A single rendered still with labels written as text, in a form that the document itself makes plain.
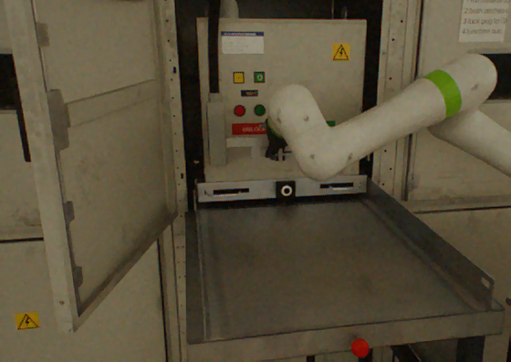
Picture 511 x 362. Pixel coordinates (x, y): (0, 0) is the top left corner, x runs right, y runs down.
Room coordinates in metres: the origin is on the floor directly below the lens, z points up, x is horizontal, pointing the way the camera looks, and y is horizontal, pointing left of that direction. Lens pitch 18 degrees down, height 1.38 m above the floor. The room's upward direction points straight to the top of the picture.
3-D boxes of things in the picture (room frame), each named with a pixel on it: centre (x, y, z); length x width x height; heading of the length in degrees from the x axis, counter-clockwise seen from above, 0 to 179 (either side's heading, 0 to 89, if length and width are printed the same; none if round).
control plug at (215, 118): (1.44, 0.23, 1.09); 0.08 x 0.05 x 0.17; 12
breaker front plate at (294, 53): (1.55, 0.04, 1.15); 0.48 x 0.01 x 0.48; 102
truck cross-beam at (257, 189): (1.56, 0.04, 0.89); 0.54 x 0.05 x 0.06; 102
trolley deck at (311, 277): (1.17, -0.04, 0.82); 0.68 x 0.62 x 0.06; 12
